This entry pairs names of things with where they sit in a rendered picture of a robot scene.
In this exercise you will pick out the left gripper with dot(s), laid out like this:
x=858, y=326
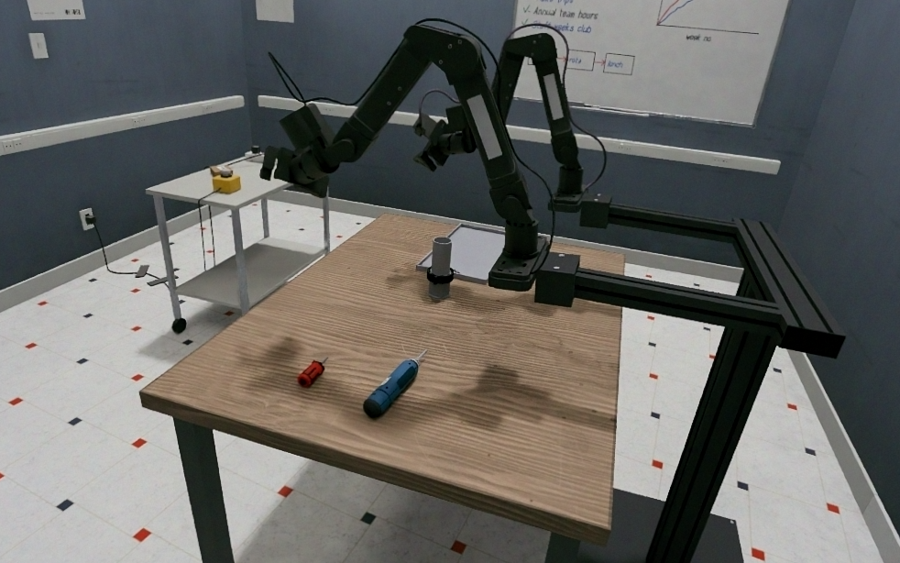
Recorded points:
x=289, y=169

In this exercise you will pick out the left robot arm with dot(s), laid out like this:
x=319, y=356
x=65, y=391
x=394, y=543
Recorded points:
x=458, y=57

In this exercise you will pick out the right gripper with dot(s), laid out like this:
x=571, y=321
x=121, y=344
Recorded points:
x=438, y=146

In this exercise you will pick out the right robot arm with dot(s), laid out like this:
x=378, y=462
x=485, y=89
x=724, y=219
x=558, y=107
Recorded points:
x=541, y=49

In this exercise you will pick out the red stubby screwdriver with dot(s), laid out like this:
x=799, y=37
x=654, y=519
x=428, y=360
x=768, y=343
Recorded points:
x=307, y=377

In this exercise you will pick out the black clamp ring half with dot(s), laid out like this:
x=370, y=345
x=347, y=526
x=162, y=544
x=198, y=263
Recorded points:
x=440, y=279

